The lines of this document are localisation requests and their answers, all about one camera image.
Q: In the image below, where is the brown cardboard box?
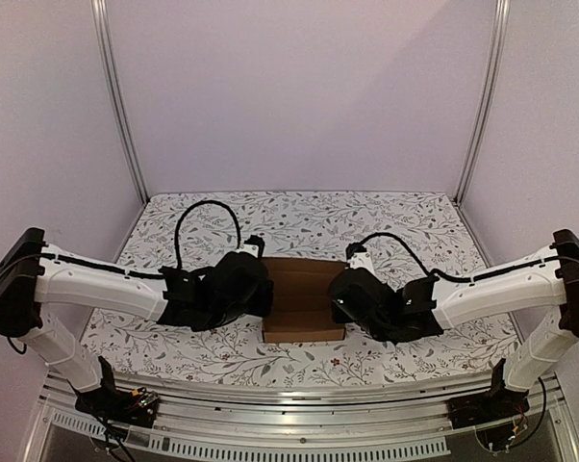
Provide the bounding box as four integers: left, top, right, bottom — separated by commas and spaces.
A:
263, 257, 345, 344

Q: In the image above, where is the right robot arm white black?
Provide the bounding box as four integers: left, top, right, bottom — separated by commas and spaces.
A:
328, 229, 579, 426

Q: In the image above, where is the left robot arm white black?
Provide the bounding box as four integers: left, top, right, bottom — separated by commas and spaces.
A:
0, 228, 273, 418

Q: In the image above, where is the floral patterned table mat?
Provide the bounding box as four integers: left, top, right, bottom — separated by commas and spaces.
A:
82, 192, 519, 389

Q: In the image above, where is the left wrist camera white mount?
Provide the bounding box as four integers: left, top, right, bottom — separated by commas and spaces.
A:
239, 235, 265, 259

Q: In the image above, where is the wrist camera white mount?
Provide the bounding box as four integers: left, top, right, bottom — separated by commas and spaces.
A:
345, 243, 374, 273
239, 235, 265, 259

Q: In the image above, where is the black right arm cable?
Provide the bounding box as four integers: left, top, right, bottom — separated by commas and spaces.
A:
361, 232, 560, 285

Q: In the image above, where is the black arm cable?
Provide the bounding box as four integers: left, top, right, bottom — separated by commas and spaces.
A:
361, 232, 560, 285
172, 200, 245, 270

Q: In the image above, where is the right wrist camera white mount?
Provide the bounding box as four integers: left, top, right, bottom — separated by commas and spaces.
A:
345, 243, 374, 273

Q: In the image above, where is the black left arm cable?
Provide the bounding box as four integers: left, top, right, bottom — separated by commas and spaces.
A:
172, 200, 245, 270

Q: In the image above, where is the aluminium front rail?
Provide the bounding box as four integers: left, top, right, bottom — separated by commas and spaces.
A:
24, 370, 579, 462

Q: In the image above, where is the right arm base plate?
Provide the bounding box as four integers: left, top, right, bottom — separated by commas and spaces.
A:
445, 391, 529, 429

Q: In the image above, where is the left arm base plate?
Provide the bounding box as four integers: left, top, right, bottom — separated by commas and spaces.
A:
75, 387, 160, 428

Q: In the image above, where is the left aluminium frame post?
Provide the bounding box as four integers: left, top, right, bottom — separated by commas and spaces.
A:
90, 0, 150, 205

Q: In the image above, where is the aluminium frame post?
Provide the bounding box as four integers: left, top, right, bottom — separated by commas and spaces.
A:
90, 0, 150, 205
453, 0, 511, 208

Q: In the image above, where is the right aluminium frame post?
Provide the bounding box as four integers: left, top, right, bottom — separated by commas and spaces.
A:
453, 0, 511, 208

